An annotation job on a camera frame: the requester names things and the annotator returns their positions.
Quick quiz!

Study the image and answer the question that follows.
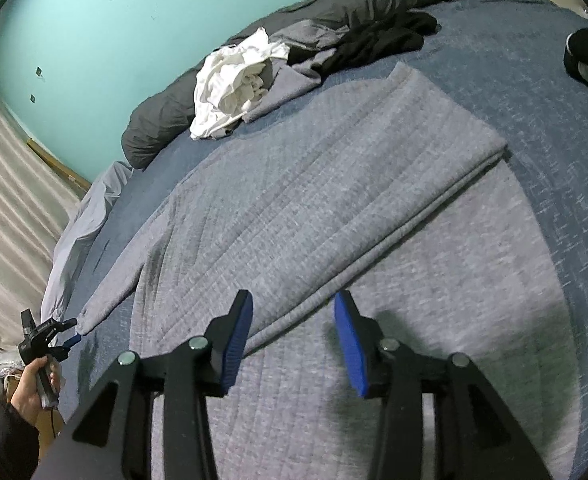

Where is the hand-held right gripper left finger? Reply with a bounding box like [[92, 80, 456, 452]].
[[39, 289, 254, 480]]

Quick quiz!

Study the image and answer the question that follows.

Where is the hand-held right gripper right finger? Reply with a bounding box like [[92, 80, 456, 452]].
[[334, 289, 551, 480]]

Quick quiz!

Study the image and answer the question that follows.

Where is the white garment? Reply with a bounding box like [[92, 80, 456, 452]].
[[189, 27, 292, 142]]

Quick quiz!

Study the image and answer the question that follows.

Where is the dark grey rolled duvet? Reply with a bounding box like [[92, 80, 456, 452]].
[[121, 0, 512, 170]]

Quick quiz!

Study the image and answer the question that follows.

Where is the light grey blanket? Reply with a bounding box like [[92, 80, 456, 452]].
[[39, 160, 135, 331]]

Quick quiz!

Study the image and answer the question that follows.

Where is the grey sweater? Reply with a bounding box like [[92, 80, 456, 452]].
[[76, 62, 580, 480]]

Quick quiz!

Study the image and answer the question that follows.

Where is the striped beige curtain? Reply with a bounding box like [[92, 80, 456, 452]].
[[0, 77, 92, 356]]

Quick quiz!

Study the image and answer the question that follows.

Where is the person's left forearm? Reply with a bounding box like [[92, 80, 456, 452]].
[[0, 400, 42, 480]]

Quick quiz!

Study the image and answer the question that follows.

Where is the person's left hand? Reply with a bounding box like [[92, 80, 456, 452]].
[[6, 355, 64, 428]]

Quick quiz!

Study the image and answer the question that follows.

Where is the wooden frame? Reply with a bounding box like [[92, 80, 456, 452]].
[[26, 137, 90, 196]]

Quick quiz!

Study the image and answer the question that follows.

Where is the cardboard box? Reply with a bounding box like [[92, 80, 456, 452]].
[[4, 375, 66, 453]]

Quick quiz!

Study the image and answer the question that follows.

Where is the bed with blue sheet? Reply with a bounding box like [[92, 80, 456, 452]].
[[49, 0, 588, 480]]

